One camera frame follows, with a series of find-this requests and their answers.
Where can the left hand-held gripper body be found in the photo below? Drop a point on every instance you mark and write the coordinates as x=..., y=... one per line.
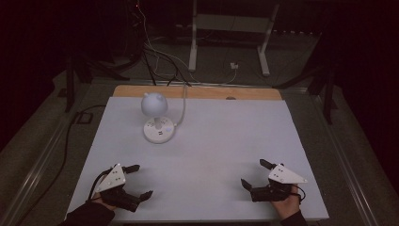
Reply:
x=110, y=180

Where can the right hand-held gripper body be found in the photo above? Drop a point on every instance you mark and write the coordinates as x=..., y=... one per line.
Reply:
x=284, y=176

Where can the person's left hand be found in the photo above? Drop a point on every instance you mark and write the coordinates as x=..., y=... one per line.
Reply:
x=105, y=204

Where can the person's right hand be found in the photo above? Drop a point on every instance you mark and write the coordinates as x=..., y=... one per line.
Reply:
x=287, y=207

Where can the white round desk lamp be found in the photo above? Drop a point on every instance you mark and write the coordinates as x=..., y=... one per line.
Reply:
x=156, y=125

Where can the white table mat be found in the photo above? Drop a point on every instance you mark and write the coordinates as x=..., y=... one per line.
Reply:
x=200, y=150

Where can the wooden table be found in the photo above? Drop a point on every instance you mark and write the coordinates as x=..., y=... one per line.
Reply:
x=200, y=92

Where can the black stand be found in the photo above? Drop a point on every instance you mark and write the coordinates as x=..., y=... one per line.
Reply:
x=75, y=75
x=323, y=78

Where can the white plug adapter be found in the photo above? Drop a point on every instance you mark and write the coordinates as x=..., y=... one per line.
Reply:
x=234, y=66

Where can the white metal stand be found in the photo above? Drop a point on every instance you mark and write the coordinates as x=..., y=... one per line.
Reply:
x=230, y=23

